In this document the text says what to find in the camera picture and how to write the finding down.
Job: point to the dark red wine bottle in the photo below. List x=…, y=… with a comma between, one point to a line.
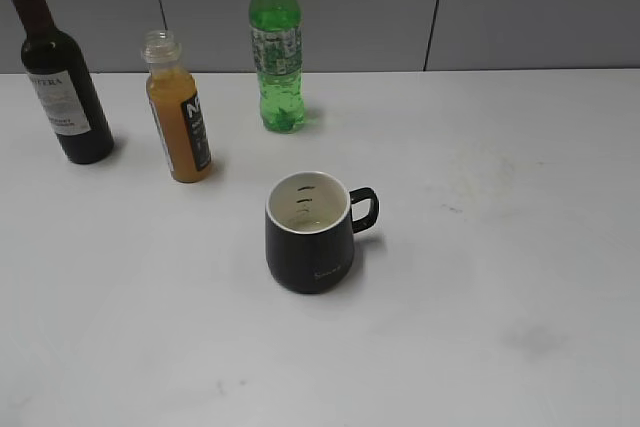
x=60, y=77

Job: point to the green plastic soda bottle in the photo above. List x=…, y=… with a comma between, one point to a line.
x=276, y=40

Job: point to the black ceramic mug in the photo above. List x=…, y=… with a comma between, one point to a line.
x=310, y=222

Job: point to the NFC orange juice bottle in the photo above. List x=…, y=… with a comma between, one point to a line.
x=175, y=105

